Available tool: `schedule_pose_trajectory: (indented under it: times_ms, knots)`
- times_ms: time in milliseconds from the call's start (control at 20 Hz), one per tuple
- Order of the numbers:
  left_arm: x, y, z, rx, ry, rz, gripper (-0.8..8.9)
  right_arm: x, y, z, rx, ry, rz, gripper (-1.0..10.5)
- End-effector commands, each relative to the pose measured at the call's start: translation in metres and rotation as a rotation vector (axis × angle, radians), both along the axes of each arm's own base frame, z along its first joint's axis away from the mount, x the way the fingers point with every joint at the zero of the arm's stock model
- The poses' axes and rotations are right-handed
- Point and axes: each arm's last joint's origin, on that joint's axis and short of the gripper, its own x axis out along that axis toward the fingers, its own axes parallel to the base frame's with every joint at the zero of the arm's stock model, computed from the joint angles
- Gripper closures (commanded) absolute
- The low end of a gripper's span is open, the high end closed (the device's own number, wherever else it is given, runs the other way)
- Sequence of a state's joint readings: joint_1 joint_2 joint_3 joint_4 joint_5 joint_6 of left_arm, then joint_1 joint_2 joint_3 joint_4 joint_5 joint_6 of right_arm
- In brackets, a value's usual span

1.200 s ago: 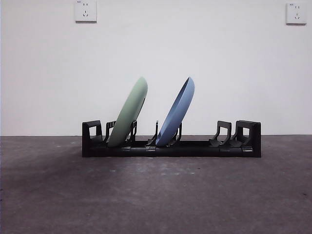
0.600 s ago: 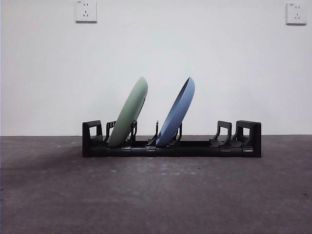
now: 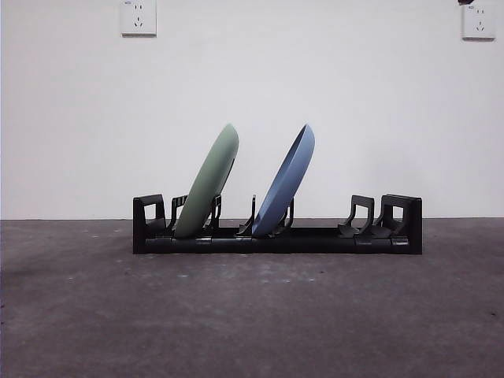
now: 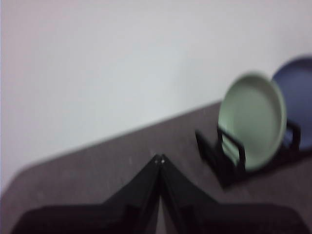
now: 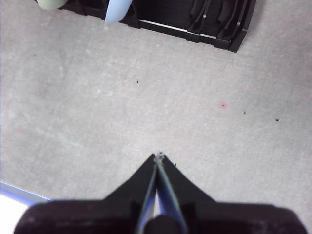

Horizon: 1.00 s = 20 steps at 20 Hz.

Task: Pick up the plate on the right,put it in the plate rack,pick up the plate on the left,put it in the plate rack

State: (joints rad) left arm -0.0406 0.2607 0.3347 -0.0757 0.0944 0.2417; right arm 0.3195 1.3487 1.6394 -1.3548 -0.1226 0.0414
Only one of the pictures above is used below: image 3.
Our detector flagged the blue plate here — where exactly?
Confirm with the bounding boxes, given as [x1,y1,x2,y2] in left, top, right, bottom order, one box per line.
[251,124,317,239]

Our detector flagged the black plate rack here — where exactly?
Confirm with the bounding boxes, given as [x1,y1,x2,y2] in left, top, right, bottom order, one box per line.
[132,193,424,255]

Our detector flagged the white wall socket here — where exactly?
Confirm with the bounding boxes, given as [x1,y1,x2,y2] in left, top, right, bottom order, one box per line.
[461,2,496,41]
[120,0,158,39]

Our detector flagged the pale green plate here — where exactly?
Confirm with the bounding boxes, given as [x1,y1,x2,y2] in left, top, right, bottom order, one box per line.
[174,123,240,239]

